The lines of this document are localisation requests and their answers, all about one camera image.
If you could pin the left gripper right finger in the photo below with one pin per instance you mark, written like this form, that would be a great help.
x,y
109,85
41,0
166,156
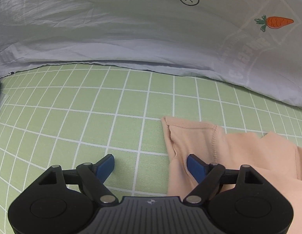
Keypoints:
x,y
208,178

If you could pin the green grid mat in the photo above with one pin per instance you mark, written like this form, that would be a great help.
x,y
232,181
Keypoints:
x,y
72,114

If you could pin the peach garment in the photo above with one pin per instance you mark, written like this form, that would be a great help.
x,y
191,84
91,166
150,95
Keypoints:
x,y
277,159

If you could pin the grey fabric storage bag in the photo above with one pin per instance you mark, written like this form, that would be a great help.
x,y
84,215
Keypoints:
x,y
256,44

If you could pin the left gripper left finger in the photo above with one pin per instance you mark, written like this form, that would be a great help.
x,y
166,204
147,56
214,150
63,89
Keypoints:
x,y
93,177

